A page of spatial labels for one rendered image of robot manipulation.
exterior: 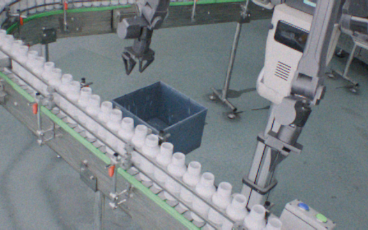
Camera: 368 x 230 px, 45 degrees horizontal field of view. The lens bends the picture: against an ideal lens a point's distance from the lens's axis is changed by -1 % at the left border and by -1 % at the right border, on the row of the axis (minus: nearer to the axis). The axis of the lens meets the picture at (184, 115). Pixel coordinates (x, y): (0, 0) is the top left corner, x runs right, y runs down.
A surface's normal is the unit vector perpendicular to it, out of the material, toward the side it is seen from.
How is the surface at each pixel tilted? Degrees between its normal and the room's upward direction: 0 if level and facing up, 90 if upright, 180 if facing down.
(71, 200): 0
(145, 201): 90
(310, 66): 76
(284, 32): 90
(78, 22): 90
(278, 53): 90
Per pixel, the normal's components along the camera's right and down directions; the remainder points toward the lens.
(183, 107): -0.67, 0.33
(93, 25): 0.48, 0.54
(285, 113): -0.56, 0.02
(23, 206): 0.13, -0.83
